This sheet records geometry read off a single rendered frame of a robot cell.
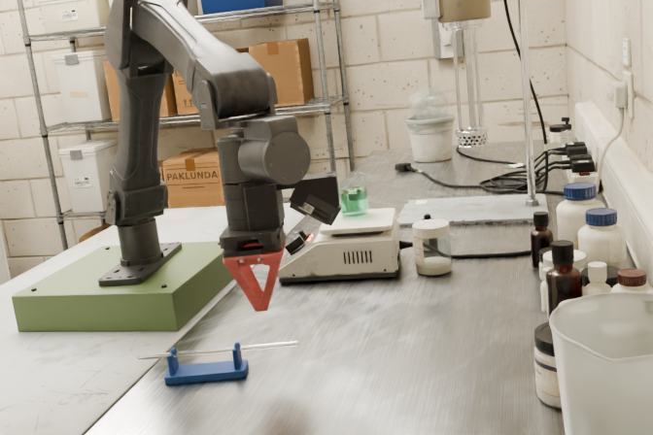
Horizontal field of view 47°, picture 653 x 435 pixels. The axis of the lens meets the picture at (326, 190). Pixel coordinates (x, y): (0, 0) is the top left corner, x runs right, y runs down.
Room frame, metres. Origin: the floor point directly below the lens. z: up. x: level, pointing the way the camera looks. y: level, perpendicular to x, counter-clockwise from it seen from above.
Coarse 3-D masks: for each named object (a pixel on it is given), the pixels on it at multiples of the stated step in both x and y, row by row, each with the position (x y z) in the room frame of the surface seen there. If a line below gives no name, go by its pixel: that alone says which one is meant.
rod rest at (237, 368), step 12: (168, 360) 0.86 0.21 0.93; (240, 360) 0.87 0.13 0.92; (168, 372) 0.87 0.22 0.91; (180, 372) 0.87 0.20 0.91; (192, 372) 0.86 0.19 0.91; (204, 372) 0.86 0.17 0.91; (216, 372) 0.86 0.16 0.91; (228, 372) 0.85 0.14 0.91; (240, 372) 0.85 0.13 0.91; (168, 384) 0.86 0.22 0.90
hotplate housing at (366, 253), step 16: (320, 240) 1.18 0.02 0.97; (336, 240) 1.17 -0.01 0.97; (352, 240) 1.17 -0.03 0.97; (368, 240) 1.16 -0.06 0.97; (384, 240) 1.16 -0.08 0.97; (304, 256) 1.18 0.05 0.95; (320, 256) 1.17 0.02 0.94; (336, 256) 1.17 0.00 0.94; (352, 256) 1.17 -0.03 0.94; (368, 256) 1.16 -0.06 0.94; (384, 256) 1.16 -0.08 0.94; (288, 272) 1.18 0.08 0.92; (304, 272) 1.18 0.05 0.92; (320, 272) 1.17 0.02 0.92; (336, 272) 1.17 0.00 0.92; (352, 272) 1.17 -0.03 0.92; (368, 272) 1.16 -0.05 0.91; (384, 272) 1.16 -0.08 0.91
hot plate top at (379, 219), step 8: (392, 208) 1.27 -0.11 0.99; (368, 216) 1.24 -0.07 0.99; (376, 216) 1.23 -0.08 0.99; (384, 216) 1.22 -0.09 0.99; (392, 216) 1.22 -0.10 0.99; (336, 224) 1.20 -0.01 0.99; (344, 224) 1.20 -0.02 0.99; (352, 224) 1.19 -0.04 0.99; (360, 224) 1.18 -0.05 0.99; (368, 224) 1.18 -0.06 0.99; (376, 224) 1.17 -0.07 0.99; (384, 224) 1.17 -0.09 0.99; (392, 224) 1.17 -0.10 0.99; (320, 232) 1.18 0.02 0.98; (328, 232) 1.18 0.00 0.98; (336, 232) 1.17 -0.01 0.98; (344, 232) 1.17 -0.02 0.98; (352, 232) 1.17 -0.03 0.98; (360, 232) 1.17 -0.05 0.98
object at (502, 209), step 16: (416, 208) 1.57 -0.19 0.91; (432, 208) 1.55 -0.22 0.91; (448, 208) 1.54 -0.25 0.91; (464, 208) 1.52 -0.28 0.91; (480, 208) 1.51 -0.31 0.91; (496, 208) 1.49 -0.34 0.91; (512, 208) 1.48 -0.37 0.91; (528, 208) 1.47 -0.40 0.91; (544, 208) 1.45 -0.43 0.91; (400, 224) 1.46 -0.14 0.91; (464, 224) 1.43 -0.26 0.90
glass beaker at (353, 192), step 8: (344, 176) 1.27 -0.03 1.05; (352, 176) 1.27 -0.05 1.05; (360, 176) 1.26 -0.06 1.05; (344, 184) 1.23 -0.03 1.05; (352, 184) 1.22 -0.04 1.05; (360, 184) 1.23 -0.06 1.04; (344, 192) 1.23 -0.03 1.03; (352, 192) 1.22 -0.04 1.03; (360, 192) 1.22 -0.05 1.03; (344, 200) 1.23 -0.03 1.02; (352, 200) 1.22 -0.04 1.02; (360, 200) 1.22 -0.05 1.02; (344, 208) 1.23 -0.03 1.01; (352, 208) 1.22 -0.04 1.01; (360, 208) 1.22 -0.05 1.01; (368, 208) 1.25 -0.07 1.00; (344, 216) 1.23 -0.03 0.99; (352, 216) 1.22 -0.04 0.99; (360, 216) 1.22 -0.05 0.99
